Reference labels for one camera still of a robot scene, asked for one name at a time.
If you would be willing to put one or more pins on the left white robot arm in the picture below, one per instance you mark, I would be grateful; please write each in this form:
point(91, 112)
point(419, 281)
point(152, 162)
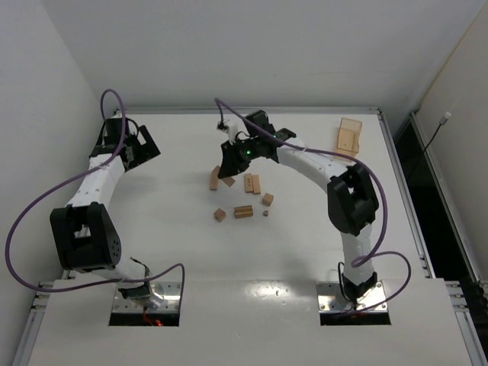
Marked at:
point(85, 237)

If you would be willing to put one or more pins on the printed light wood block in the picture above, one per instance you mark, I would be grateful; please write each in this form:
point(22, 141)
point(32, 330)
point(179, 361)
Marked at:
point(248, 183)

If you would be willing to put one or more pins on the right small wood block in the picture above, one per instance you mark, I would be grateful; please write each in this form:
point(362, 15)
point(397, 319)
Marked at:
point(267, 199)

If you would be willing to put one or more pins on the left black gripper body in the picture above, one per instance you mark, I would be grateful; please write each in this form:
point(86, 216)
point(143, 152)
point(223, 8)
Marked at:
point(145, 144)

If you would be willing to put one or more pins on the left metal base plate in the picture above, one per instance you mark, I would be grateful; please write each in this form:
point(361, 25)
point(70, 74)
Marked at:
point(157, 297)

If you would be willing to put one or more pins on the clear amber plastic box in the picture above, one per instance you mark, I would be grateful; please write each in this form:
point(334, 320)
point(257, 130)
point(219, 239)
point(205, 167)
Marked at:
point(348, 137)

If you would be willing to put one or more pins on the tilted small wood block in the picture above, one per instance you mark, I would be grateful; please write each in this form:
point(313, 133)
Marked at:
point(219, 215)

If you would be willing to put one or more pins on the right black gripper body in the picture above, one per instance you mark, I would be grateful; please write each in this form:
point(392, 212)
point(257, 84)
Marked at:
point(234, 159)

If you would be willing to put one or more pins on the dark striped wood block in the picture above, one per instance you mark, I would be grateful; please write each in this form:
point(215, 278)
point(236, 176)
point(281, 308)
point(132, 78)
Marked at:
point(243, 211)

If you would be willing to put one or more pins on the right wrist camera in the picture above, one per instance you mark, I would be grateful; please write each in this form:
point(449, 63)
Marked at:
point(229, 128)

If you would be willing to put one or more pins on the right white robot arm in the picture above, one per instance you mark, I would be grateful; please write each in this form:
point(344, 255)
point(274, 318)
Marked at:
point(351, 199)

